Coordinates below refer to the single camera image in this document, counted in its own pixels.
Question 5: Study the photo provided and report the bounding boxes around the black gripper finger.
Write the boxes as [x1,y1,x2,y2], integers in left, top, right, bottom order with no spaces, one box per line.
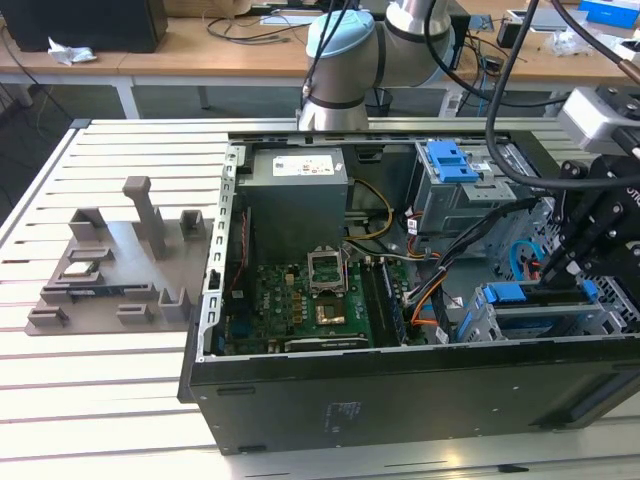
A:
[540,158,596,287]
[559,199,640,279]

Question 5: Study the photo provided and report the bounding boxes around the hard disk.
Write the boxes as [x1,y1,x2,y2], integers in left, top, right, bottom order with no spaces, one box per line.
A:
[469,279,600,336]

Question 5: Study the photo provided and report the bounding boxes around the silver disk bay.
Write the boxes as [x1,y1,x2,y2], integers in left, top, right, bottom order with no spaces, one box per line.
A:
[454,278,629,345]

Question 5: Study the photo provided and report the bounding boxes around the silver drive cage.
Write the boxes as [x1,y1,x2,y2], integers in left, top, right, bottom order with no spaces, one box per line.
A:
[407,139,547,237]

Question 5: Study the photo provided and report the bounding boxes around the blue drive latch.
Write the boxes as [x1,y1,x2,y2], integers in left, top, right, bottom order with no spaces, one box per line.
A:
[427,141,482,184]

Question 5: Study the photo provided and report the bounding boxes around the clear plastic bag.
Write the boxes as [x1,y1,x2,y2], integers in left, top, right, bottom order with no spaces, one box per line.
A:
[543,28,597,55]

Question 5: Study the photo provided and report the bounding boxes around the blue carton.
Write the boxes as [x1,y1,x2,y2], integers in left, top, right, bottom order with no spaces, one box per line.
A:
[579,0,640,26]

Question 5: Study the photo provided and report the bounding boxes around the flat grey box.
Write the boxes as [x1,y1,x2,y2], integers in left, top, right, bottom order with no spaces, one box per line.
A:
[528,7,576,34]

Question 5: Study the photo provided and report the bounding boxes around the black RAM slot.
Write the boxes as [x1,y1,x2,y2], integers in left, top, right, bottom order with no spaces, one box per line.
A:
[360,263,379,347]
[370,262,389,347]

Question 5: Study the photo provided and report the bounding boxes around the small black box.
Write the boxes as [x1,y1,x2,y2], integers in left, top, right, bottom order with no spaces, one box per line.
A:
[449,12,472,71]

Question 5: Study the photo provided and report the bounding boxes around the black mesh bin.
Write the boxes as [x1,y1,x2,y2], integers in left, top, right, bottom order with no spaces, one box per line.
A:
[367,88,395,119]

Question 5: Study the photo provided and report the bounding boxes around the black PC case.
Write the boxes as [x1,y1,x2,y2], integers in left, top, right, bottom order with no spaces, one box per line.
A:
[177,128,640,457]

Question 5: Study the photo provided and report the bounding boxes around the metal socket cover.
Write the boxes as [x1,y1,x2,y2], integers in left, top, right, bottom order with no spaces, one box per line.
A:
[306,246,347,298]

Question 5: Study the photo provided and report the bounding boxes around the CPU socket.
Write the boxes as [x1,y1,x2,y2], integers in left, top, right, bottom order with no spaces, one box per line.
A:
[313,298,348,327]

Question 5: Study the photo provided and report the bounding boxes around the silver power supply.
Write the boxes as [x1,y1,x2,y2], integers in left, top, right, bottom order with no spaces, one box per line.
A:
[234,147,349,266]

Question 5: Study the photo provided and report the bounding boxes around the green motherboard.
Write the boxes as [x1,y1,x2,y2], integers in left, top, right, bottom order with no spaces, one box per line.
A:
[219,259,431,354]

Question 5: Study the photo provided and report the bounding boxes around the wooden desk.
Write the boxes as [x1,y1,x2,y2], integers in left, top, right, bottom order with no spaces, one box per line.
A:
[113,0,640,119]
[0,14,136,119]

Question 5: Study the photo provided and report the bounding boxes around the brown cardboard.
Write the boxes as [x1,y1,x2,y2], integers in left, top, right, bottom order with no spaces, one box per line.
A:
[163,0,254,19]

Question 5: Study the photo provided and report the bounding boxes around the grey parts rack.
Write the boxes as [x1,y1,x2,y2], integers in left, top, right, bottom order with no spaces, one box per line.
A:
[23,175,216,337]

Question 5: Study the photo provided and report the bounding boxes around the silver CPU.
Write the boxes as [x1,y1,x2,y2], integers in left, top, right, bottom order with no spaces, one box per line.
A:
[62,259,102,282]

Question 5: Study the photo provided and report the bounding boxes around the large black computer tower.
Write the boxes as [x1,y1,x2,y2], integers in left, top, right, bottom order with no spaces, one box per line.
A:
[2,0,170,55]

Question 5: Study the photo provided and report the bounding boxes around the crumpled white paper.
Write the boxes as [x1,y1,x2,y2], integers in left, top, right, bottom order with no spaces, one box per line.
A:
[47,36,97,66]

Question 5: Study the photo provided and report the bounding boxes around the black power plug orange wire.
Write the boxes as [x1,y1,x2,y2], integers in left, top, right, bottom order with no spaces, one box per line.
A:
[527,243,549,281]

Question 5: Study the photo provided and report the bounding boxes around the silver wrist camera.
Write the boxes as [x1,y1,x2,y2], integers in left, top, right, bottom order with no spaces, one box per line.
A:
[556,86,640,155]

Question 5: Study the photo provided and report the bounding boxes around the blue data wire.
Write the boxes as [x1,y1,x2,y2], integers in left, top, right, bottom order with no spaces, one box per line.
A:
[506,237,545,284]

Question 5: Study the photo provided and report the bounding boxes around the thick black camera cable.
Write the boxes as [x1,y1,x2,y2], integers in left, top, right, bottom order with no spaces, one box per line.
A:
[484,0,569,191]

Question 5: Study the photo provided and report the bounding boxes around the black wire bundle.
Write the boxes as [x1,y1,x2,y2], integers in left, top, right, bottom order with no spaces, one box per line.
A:
[403,196,544,307]

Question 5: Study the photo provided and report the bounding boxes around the black cable copper end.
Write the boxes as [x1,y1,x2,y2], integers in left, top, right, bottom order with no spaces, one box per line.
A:
[552,0,640,85]

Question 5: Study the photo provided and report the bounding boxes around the orange red drive wire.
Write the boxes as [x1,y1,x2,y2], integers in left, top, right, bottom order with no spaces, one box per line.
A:
[405,233,434,261]

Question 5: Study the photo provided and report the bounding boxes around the orange wires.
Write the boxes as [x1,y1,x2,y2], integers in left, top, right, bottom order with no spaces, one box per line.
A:
[407,287,452,330]

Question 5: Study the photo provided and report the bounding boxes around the yellow wires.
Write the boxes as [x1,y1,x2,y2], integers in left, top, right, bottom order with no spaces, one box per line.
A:
[343,177,397,247]

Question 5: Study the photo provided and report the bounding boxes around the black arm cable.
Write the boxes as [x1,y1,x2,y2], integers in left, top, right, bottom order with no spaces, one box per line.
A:
[299,0,354,119]

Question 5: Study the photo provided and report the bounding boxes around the thin red wire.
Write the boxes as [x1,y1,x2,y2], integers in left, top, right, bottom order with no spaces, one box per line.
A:
[225,208,252,299]

